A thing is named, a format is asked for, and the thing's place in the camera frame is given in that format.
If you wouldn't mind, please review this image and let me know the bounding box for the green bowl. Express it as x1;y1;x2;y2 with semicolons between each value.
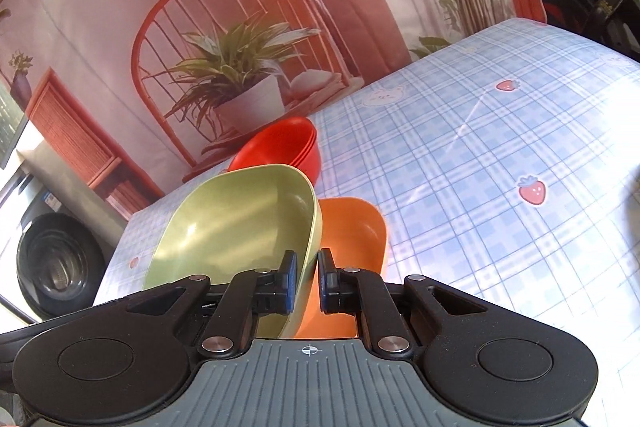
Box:
140;164;321;339

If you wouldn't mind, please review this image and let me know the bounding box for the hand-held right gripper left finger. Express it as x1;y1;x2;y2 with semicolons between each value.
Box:
125;250;298;356

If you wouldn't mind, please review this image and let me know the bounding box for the red bowl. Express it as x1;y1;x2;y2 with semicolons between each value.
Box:
226;117;322;184

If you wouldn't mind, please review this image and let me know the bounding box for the orange bowl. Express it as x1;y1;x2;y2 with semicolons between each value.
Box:
293;197;388;339

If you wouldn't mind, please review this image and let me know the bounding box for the printed wall cloth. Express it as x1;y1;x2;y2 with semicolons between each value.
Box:
0;0;548;233

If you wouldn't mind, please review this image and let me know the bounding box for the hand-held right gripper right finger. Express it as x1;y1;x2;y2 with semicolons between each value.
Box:
318;248;488;354

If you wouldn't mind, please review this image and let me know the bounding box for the plaid tablecloth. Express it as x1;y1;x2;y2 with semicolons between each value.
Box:
94;18;640;423

